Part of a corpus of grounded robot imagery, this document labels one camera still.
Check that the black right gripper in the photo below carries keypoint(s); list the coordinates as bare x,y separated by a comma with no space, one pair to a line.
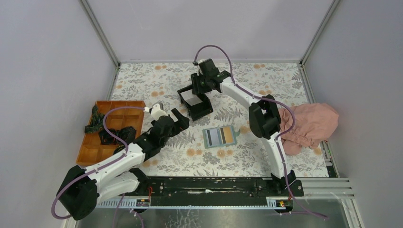
196,89

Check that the orange compartment tray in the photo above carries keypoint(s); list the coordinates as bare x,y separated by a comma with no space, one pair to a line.
109,120

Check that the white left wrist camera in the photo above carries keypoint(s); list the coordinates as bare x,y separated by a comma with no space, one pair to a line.
156,111

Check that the pink cloth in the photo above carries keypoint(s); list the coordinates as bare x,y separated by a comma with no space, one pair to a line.
314,123

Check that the gold credit card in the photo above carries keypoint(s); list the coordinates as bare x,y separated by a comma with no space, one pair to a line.
227,136

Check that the white magnetic stripe card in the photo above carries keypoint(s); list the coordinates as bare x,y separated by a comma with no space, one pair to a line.
212,137

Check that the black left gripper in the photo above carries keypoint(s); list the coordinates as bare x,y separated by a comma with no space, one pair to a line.
182,123

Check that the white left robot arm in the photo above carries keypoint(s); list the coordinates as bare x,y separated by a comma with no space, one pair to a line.
83,188

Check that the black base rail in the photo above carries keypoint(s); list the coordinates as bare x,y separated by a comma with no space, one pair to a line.
214,191

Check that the stack of white cards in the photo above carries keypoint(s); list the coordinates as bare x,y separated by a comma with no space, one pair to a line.
190,98

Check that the black card box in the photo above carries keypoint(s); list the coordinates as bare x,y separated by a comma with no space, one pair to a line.
198,106

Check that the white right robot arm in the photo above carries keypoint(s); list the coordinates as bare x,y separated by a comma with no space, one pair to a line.
264,117

